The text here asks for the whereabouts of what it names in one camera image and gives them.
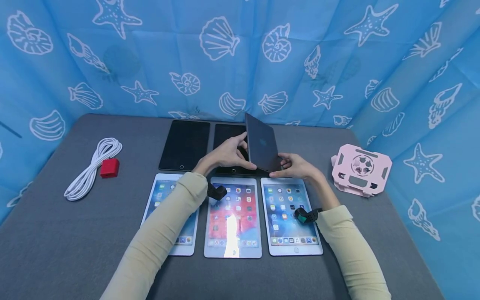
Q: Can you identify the person's left hand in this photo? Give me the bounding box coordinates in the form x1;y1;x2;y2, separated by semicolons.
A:
192;132;258;177

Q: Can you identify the person's right hand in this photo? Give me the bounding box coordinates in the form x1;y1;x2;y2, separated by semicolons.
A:
269;152;323;184

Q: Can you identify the dark grey tablet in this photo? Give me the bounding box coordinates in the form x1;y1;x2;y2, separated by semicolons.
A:
244;112;283;173

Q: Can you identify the person's left forearm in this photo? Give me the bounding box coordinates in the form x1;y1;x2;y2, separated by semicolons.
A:
99;165;209;300

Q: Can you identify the person's right forearm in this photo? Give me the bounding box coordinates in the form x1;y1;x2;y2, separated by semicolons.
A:
308;173;393;300

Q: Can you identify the black tablet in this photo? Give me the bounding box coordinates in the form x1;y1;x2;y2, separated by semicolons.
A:
158;120;211;172
213;123;271;177

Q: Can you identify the black wrist band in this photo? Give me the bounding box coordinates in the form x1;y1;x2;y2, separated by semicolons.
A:
206;183;228;202
294;207;323;225

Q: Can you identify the white tablet lit screen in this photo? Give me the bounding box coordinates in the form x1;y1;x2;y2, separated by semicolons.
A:
260;177;324;256
140;173;200;256
203;177;263;259

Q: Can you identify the pink tablet stand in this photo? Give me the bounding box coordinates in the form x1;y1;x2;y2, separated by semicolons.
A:
331;144;393;198

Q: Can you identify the red charger block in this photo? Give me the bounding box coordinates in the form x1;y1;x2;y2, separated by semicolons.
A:
100;158;120;179

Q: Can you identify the coiled white cable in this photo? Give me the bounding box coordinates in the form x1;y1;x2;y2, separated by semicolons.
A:
64;138;123;202

